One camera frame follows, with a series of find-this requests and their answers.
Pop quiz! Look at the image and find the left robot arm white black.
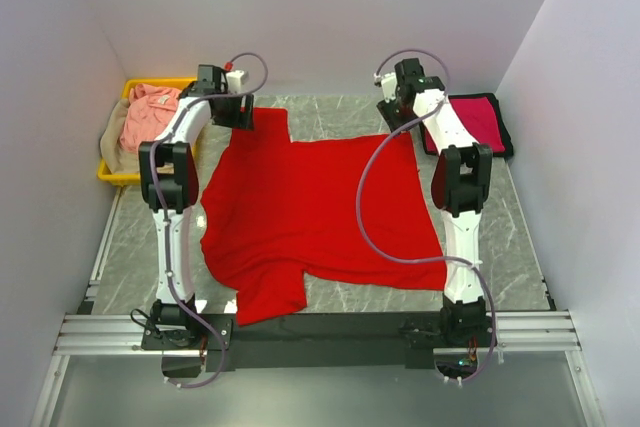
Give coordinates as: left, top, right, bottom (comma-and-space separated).
138, 62, 254, 349

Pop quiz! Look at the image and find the folded magenta t-shirt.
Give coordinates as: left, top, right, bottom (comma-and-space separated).
449, 93, 514, 158

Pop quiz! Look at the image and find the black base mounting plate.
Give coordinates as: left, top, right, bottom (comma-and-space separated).
141, 312, 495, 372

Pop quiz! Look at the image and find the yellow plastic bin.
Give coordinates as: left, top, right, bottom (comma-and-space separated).
97, 78, 192, 186

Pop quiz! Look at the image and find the red t-shirt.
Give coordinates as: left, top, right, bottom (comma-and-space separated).
201, 108, 446, 325

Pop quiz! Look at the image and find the aluminium frame rail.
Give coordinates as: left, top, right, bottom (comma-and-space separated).
53, 311, 581, 355

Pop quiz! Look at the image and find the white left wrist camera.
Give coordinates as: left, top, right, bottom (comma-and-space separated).
224, 62, 249, 94

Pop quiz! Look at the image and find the beige shirt in bin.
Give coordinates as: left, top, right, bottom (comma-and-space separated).
100, 98, 139, 175

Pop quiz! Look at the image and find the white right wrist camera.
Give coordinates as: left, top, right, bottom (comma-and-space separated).
374, 73, 397, 102

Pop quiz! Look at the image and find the pink shirt in bin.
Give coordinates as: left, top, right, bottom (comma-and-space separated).
119, 83, 181, 153

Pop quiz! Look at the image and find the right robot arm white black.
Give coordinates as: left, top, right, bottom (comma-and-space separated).
376, 58, 493, 346

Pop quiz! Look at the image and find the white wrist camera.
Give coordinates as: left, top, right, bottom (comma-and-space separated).
224, 62, 249, 94
374, 73, 397, 102

